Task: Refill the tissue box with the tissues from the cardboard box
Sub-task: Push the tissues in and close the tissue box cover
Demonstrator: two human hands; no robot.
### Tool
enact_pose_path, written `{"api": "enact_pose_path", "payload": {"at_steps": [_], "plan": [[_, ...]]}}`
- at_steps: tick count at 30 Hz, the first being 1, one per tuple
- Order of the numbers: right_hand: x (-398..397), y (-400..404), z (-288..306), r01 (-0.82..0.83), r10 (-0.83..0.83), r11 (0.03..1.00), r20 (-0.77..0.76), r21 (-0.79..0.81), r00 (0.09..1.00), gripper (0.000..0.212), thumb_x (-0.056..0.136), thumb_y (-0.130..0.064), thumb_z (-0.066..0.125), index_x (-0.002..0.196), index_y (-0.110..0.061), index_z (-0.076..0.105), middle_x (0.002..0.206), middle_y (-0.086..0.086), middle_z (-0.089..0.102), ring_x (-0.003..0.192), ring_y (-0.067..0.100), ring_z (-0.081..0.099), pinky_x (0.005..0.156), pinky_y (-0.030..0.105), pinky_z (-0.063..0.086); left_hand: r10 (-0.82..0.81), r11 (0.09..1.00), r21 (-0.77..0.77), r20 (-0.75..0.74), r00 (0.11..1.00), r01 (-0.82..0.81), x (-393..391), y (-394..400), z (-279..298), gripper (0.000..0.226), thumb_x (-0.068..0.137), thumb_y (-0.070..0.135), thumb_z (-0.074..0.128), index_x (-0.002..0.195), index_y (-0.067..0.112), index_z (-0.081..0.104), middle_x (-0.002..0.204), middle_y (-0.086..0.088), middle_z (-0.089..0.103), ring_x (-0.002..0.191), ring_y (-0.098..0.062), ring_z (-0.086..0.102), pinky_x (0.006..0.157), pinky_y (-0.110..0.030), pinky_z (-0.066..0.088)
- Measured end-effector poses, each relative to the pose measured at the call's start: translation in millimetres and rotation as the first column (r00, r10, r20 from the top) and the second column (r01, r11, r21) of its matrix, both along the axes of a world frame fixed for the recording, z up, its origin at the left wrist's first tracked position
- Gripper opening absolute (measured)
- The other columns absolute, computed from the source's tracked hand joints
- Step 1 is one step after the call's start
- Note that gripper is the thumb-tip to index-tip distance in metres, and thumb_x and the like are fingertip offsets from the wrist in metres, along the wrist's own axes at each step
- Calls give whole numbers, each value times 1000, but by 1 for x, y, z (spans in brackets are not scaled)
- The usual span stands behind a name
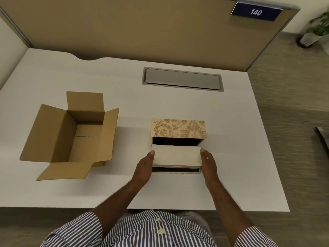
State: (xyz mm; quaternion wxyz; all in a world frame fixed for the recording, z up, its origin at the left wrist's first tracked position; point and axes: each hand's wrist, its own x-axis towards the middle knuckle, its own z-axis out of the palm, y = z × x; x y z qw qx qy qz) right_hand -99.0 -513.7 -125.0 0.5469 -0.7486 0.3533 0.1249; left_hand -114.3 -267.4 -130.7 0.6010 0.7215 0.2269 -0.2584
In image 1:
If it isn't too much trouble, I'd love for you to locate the blue number sign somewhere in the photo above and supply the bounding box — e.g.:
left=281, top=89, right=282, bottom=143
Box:
left=230, top=2, right=283, bottom=22

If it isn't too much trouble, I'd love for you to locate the person's right forearm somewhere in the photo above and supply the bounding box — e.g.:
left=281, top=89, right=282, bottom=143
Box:
left=206, top=184, right=255, bottom=240

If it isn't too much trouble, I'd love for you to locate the gold floral patterned gift box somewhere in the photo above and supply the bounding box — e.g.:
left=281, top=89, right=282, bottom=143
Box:
left=150, top=118, right=208, bottom=175

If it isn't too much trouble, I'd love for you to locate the beige desk partition panel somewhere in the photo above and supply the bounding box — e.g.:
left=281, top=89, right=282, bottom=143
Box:
left=0, top=0, right=301, bottom=72

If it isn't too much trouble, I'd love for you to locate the person's left forearm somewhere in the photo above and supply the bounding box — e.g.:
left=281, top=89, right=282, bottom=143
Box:
left=91, top=181, right=148, bottom=238

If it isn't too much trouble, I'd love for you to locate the grey desk cable tray cover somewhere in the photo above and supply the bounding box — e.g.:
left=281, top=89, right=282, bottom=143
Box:
left=141, top=66, right=224, bottom=92

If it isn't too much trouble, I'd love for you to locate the open brown cardboard box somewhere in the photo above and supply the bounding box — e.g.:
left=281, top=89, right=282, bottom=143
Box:
left=20, top=91, right=120, bottom=181

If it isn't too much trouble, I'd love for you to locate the person's right hand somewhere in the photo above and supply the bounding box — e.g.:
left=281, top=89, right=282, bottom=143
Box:
left=200, top=148, right=219, bottom=189

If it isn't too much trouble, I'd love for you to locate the cream side partition panel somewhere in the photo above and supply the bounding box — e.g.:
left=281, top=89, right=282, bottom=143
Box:
left=0, top=5, right=34, bottom=90

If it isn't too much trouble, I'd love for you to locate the blue white striped shirt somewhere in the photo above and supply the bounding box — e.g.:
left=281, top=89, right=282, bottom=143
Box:
left=40, top=209, right=280, bottom=247

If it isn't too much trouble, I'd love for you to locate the cream box insert tray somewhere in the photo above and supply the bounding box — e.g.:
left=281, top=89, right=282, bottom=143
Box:
left=151, top=144, right=203, bottom=169

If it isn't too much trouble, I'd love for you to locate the person's left hand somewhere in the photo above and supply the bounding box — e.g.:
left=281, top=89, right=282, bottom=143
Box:
left=131, top=150, right=155, bottom=187

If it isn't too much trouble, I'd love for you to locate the dark flat object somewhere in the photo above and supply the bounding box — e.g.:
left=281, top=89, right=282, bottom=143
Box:
left=315, top=126, right=329, bottom=158

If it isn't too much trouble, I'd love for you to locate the green potted plant white pot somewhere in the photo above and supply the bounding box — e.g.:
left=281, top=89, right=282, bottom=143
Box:
left=298, top=8, right=329, bottom=55

